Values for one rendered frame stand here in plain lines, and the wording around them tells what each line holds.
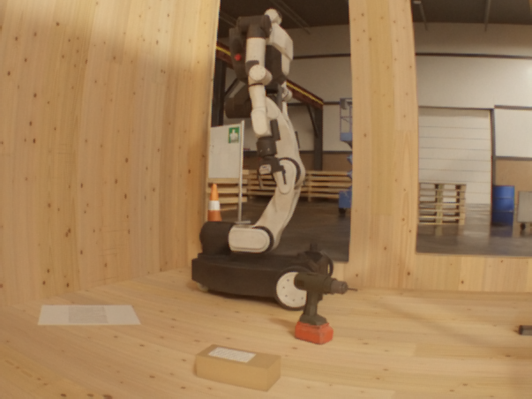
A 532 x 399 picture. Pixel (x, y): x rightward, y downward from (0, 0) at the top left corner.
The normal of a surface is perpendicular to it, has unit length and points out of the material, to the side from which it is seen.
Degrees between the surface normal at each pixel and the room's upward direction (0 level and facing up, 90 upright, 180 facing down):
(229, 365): 90
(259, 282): 90
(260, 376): 90
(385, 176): 90
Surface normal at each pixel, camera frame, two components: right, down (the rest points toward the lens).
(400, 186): -0.40, 0.01
